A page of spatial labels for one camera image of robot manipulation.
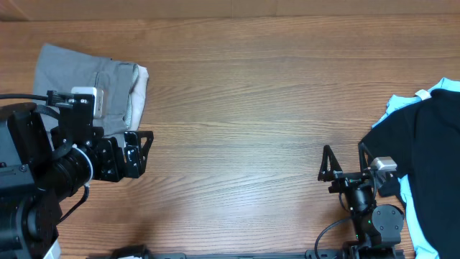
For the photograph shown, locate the black shirt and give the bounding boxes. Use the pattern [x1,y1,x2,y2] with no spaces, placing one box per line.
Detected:
[361,89,459,258]

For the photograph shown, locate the light blue shirt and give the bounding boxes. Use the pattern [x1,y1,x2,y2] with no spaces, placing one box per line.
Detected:
[372,78,459,259]

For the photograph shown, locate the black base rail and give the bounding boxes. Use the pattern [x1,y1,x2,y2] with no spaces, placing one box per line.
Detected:
[88,245,405,259]

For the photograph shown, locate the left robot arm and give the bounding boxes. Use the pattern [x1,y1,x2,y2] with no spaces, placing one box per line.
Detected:
[1,91,154,258]

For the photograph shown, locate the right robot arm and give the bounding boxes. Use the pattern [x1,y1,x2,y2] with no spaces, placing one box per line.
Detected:
[305,143,405,259]

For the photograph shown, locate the grey shorts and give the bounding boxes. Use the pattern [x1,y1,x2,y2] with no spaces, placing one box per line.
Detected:
[33,44,149,137]

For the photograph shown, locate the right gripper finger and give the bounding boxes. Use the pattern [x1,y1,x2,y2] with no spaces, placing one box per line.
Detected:
[358,142,374,172]
[318,145,343,181]

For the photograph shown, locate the folded beige shorts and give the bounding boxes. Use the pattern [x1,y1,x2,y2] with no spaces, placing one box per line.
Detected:
[129,65,149,131]

